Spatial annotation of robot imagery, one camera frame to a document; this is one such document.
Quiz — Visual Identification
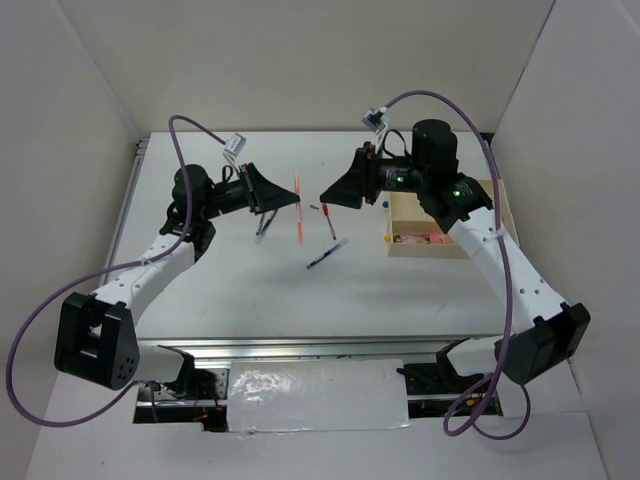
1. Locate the black gel pen clear cap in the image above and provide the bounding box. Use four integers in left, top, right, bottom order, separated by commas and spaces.
255, 209, 278, 244

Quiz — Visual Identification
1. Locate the red gel pen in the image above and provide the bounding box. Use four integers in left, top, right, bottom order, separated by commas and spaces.
322, 203, 337, 240

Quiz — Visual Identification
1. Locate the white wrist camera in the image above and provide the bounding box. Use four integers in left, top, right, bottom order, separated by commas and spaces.
362, 106, 390, 142
223, 133, 247, 163

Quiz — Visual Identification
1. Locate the wooden compartment tray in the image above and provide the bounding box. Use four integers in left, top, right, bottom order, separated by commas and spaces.
384, 179, 519, 260

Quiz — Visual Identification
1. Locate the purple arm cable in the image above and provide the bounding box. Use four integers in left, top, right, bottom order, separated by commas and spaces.
384, 90, 532, 441
5, 115, 229, 429

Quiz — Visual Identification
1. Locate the silver foil sheet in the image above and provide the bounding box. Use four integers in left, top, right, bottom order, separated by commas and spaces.
227, 359, 410, 433

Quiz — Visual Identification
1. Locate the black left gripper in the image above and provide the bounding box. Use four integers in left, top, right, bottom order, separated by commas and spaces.
200, 163, 300, 221

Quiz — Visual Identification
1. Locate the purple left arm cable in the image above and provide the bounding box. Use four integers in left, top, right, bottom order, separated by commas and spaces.
5, 115, 229, 429

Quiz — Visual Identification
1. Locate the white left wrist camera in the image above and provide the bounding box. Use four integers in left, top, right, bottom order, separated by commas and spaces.
223, 133, 247, 163

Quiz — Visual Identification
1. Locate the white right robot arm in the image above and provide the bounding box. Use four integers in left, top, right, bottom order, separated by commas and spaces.
320, 120, 591, 392

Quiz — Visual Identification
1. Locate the blue refill pen clear cap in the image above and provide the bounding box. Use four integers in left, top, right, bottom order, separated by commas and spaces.
306, 239, 349, 270

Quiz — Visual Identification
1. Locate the blue capped gel pen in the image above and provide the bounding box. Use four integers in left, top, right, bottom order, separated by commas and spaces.
255, 211, 276, 237

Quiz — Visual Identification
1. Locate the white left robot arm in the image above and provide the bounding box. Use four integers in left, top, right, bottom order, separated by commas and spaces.
54, 163, 300, 399

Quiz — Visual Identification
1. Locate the aluminium frame rail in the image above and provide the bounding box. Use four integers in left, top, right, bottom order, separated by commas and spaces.
77, 132, 501, 363

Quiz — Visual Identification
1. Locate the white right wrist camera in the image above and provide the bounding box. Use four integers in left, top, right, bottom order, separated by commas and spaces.
362, 106, 390, 142

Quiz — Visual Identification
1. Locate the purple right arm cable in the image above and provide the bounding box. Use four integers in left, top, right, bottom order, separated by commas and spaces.
384, 90, 532, 441

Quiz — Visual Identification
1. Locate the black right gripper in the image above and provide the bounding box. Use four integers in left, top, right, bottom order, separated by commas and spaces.
320, 141, 430, 208

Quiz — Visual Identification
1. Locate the pink capped marker bottle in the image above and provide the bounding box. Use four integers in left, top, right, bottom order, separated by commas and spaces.
392, 233, 448, 245

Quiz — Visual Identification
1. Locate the orange highlighter pen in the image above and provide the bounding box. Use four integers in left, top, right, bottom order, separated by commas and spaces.
294, 172, 304, 245

